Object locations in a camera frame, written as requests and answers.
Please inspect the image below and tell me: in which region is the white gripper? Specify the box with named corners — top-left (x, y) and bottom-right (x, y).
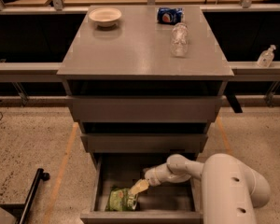
top-left (129, 167), bottom-right (161, 195)

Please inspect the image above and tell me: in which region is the green jalapeno chip bag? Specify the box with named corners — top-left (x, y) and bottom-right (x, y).
top-left (105, 186), bottom-right (138, 212)

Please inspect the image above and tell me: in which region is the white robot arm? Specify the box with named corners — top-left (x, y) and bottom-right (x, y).
top-left (130, 153), bottom-right (271, 224)

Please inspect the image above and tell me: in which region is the grey open bottom drawer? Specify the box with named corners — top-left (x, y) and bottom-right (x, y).
top-left (80, 153), bottom-right (203, 224)

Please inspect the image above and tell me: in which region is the grey middle drawer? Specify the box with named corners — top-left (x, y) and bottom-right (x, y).
top-left (81, 133), bottom-right (208, 153)

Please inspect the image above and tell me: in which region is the grey top drawer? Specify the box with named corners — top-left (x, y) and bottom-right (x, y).
top-left (67, 96), bottom-right (221, 123)

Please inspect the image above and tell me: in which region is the grey drawer cabinet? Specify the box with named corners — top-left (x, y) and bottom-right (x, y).
top-left (56, 5), bottom-right (234, 170)

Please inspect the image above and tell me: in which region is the black cart leg with wheel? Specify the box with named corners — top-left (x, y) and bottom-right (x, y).
top-left (0, 168), bottom-right (50, 224)

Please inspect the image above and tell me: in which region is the clear plastic water bottle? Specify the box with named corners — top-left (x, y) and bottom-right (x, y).
top-left (170, 22), bottom-right (189, 57)

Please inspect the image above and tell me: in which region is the blue pepsi can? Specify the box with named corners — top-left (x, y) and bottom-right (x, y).
top-left (157, 7), bottom-right (184, 25)

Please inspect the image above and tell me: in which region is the white ceramic bowl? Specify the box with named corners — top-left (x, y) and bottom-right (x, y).
top-left (89, 7), bottom-right (122, 27)

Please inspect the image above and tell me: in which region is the clear pump soap bottle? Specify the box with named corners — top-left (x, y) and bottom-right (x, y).
top-left (257, 45), bottom-right (276, 68)

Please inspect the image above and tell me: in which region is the grey metal rail shelf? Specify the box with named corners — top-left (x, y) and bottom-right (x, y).
top-left (0, 63), bottom-right (62, 82)

